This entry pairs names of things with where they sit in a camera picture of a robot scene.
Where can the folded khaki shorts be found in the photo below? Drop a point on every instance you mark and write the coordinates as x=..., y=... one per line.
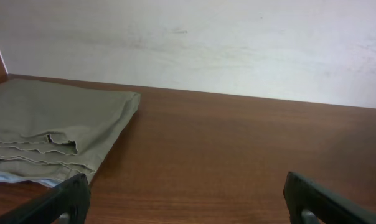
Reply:
x=51, y=132

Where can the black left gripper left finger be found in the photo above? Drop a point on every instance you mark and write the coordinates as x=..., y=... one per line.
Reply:
x=70, y=198

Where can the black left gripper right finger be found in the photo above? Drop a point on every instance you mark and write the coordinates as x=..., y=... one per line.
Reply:
x=309, y=202

